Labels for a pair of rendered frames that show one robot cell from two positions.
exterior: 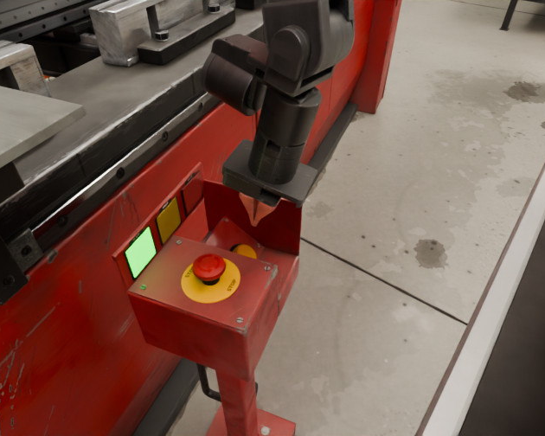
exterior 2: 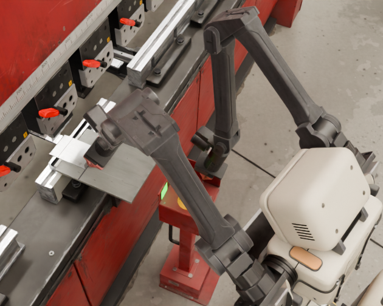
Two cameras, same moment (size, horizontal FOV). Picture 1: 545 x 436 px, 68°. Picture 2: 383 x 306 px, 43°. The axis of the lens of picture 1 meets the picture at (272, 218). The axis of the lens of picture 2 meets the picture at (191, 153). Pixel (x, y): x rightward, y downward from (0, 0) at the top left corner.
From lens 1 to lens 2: 1.18 m
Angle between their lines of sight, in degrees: 12
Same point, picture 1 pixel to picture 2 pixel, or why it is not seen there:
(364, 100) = (282, 16)
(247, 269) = not seen: hidden behind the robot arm
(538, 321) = (251, 228)
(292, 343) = not seen: hidden behind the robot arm
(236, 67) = (203, 140)
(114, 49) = (136, 82)
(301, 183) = (222, 171)
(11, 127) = (143, 167)
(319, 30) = (228, 146)
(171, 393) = (143, 240)
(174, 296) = (175, 206)
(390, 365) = not seen: hidden behind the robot
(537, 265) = (256, 220)
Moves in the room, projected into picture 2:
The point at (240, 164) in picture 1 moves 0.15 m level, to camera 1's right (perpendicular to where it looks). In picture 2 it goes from (200, 164) to (245, 166)
